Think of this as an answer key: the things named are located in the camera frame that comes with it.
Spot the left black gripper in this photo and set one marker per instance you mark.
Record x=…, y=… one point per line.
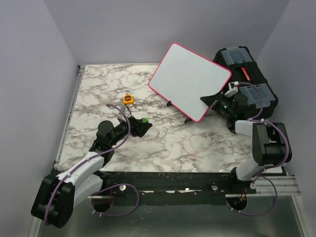
x=139, y=129

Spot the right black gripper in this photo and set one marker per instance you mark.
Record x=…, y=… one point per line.
x=210, y=100

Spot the pink framed whiteboard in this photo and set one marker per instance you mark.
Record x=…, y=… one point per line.
x=183, y=77

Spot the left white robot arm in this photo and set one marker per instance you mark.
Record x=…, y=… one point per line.
x=69, y=182

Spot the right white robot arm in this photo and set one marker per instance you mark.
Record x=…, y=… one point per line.
x=270, y=146

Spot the yellow tape measure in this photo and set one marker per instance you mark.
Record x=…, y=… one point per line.
x=128, y=100

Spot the black plastic toolbox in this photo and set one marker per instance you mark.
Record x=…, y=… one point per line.
x=262, y=101

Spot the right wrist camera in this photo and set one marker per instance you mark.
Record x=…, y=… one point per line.
x=233, y=89

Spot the wire whiteboard stand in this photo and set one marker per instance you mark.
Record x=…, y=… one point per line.
x=187, y=119

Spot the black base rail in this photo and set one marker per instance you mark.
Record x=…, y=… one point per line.
x=147, y=188

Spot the aluminium side rail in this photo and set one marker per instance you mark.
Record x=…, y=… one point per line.
x=69, y=115

